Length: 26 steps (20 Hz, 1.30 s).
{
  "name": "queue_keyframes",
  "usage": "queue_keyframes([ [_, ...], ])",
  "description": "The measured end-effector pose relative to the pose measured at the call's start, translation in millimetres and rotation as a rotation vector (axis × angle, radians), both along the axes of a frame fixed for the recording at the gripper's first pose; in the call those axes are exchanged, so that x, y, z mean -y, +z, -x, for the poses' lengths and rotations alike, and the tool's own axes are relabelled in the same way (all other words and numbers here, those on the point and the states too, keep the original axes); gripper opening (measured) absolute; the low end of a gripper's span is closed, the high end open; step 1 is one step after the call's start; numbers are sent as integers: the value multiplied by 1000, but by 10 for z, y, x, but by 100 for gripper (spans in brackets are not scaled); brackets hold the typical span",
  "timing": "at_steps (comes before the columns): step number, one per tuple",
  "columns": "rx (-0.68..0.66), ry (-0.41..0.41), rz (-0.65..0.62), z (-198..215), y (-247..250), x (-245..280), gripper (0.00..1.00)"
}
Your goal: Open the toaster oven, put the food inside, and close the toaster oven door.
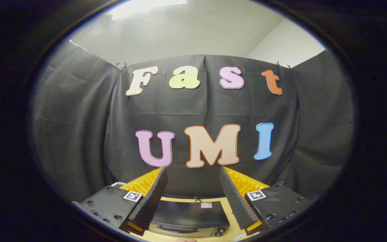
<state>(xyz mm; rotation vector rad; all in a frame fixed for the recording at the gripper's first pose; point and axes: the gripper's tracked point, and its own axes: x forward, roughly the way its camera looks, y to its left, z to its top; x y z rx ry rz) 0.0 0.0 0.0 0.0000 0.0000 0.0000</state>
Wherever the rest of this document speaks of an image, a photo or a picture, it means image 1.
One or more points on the black toaster oven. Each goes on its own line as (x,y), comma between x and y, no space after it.
(186,211)

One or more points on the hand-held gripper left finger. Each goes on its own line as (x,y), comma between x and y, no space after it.
(153,198)

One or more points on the ceiling light panel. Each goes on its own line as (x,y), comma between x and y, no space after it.
(146,8)

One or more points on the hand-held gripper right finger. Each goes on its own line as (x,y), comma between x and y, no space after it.
(233,201)

